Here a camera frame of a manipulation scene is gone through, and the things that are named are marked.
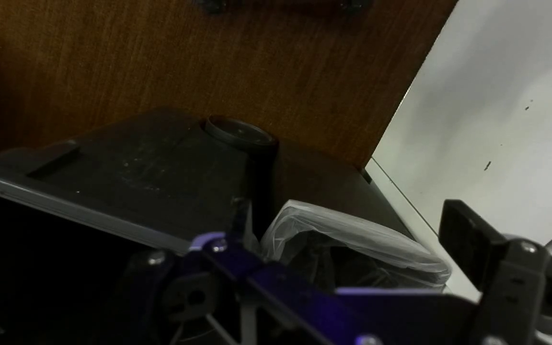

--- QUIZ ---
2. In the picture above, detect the small dark brown trash bin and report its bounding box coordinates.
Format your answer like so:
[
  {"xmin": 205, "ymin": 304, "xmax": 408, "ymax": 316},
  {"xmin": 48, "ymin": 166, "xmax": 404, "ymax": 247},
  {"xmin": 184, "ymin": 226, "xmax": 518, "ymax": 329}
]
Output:
[{"xmin": 268, "ymin": 147, "xmax": 418, "ymax": 239}]

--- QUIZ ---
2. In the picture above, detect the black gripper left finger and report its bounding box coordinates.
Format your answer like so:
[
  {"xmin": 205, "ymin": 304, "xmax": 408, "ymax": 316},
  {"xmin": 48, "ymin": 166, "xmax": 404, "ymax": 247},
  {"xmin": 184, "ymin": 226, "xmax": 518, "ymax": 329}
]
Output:
[{"xmin": 96, "ymin": 247, "xmax": 242, "ymax": 345}]

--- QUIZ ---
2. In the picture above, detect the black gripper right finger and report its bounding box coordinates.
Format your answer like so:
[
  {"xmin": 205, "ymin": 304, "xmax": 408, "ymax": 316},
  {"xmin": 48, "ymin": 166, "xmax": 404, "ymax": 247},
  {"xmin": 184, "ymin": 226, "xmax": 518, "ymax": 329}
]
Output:
[{"xmin": 437, "ymin": 197, "xmax": 552, "ymax": 345}]

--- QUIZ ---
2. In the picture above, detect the white door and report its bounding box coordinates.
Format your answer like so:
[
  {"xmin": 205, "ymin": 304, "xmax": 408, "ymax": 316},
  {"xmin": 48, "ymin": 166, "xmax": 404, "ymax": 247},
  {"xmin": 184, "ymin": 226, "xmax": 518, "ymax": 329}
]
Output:
[{"xmin": 366, "ymin": 0, "xmax": 552, "ymax": 308}]

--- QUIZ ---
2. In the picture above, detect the big black trash bin body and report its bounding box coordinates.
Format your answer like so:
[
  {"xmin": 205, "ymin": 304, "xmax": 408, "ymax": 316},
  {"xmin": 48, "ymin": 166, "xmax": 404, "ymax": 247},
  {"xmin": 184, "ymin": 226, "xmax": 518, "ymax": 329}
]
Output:
[{"xmin": 0, "ymin": 109, "xmax": 282, "ymax": 345}]

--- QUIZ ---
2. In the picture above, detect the clear plastic bin liner bag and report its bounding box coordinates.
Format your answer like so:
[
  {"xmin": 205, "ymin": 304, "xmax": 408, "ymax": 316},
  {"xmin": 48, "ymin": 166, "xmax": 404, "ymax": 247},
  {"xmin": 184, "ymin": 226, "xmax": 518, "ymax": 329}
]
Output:
[{"xmin": 259, "ymin": 197, "xmax": 454, "ymax": 293}]

